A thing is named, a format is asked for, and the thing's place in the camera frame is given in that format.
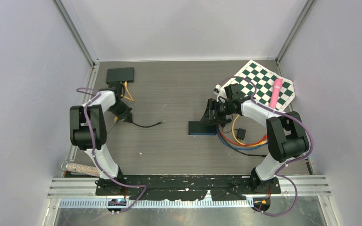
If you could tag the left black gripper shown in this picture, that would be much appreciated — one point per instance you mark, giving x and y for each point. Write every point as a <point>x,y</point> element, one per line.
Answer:
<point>126,117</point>

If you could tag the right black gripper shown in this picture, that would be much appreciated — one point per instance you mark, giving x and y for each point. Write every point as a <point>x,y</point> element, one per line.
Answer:
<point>208,116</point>

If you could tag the black ribbed network switch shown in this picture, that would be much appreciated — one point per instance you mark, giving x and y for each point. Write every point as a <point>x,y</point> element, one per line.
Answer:
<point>198,128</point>

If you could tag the black power adapter with cord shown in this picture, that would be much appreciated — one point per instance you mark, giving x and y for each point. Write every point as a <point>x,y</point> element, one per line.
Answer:
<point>238,134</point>

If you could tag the black router box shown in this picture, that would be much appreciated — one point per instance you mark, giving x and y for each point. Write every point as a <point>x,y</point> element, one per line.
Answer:
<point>125,74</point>

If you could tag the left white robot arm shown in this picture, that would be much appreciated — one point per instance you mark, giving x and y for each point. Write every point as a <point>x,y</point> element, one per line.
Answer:
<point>88,130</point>

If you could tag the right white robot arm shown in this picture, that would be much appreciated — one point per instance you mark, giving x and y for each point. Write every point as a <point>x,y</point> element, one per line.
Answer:
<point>286,136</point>

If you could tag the green white checkered board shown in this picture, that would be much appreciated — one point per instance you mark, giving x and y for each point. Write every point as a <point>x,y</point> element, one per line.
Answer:
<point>254,74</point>

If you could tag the pink cylindrical tube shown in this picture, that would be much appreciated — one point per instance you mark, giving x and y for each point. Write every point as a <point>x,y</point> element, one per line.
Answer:
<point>275,93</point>

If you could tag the clear glitter tube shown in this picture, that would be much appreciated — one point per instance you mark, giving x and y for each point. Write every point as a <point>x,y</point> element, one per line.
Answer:
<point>79,168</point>

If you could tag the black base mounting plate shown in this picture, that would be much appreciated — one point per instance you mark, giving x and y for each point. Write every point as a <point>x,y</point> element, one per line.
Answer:
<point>185,187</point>

